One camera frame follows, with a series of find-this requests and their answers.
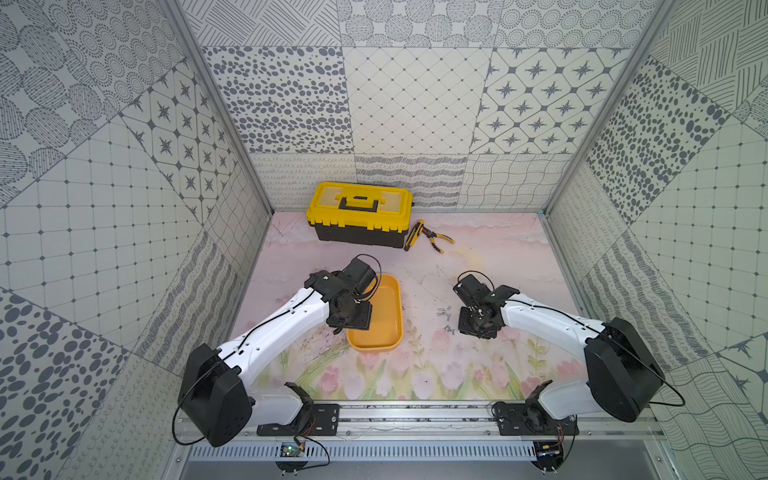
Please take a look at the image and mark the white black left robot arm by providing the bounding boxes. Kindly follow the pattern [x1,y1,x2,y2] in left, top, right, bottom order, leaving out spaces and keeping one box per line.
[176,254,382,447]

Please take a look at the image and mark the green circuit board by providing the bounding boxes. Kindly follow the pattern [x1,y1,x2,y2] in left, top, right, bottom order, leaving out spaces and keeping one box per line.
[278,442,305,461]

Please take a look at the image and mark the black yellow toolbox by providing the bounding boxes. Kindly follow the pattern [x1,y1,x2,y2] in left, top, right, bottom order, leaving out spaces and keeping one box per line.
[306,182,413,249]

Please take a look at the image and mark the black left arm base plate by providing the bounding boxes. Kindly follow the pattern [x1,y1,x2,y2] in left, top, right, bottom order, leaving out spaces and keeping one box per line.
[252,382,340,437]

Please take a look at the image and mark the yellow handled pliers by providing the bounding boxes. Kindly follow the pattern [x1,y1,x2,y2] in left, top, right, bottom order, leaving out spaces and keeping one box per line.
[403,220,455,254]

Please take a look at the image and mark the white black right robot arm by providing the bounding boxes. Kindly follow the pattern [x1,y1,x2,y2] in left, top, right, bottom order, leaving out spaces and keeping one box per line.
[453,270,686,423]

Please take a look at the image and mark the yellow plastic storage tray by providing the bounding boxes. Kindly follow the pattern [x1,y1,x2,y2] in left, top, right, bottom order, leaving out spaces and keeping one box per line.
[347,274,404,353]

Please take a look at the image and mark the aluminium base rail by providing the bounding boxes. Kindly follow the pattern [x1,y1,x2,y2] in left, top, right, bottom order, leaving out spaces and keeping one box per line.
[170,398,667,445]

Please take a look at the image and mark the screw pile on table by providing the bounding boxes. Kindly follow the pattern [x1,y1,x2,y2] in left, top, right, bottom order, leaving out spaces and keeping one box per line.
[436,306,456,335]

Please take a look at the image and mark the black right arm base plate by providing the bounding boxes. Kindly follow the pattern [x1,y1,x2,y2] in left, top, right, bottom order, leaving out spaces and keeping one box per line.
[490,380,579,438]

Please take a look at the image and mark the black right controller box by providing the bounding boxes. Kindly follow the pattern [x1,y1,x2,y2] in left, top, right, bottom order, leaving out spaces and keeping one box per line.
[532,441,565,473]

